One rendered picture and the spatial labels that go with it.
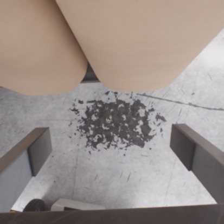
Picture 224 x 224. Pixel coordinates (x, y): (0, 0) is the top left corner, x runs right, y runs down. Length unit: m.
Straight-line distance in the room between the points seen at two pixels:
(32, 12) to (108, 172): 0.79
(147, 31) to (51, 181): 0.92
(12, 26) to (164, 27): 0.30
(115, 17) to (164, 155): 0.78
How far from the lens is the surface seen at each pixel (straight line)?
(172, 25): 0.32
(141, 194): 0.97
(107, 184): 0.96
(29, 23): 0.43
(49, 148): 0.17
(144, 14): 0.29
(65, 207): 0.90
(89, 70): 0.82
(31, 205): 0.98
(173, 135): 0.16
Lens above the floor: 0.90
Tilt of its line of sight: 81 degrees down
